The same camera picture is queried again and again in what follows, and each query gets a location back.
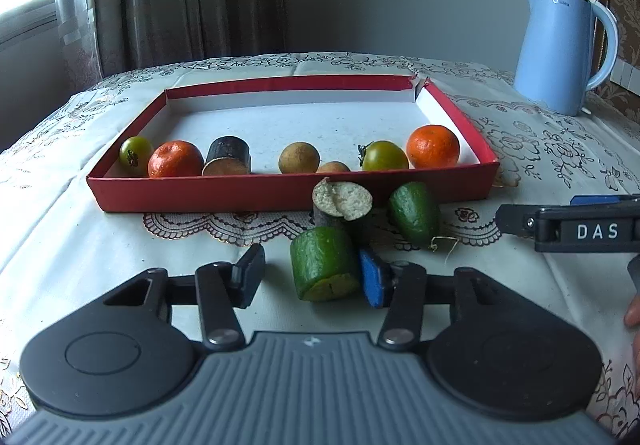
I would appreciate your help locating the large green tomato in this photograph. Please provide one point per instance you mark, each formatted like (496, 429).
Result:
(384, 156)

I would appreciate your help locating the light blue electric kettle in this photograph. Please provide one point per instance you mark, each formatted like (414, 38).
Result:
(560, 50)

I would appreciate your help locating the small brown potato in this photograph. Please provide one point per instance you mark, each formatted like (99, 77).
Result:
(299, 158)

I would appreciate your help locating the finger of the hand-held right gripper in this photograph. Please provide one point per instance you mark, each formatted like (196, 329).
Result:
(515, 220)
(600, 200)

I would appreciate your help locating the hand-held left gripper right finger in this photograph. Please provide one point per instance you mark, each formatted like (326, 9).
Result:
(372, 282)

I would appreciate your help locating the red cardboard box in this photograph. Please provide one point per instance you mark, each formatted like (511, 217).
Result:
(250, 192)

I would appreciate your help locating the dark eggplant slice piece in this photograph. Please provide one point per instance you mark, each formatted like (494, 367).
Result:
(227, 155)

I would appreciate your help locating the person's right hand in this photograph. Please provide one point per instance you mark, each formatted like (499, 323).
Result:
(633, 312)

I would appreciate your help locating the dark eggplant chunk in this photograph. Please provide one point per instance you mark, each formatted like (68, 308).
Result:
(330, 215)

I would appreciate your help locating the sheer patterned curtain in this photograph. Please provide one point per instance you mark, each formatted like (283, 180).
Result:
(75, 0)

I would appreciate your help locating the orange mandarin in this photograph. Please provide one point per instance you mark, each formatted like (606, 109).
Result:
(175, 159)
(433, 146)

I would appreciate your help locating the small green tomato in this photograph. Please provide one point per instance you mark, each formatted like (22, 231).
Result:
(134, 156)

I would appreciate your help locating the green cucumber chunk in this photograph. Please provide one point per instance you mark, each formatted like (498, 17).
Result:
(325, 265)

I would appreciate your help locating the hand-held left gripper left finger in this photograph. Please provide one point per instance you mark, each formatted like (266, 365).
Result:
(250, 275)

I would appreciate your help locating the tan longan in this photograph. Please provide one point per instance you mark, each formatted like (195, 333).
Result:
(332, 167)

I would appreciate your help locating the window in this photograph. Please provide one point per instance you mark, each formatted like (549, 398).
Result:
(25, 12)

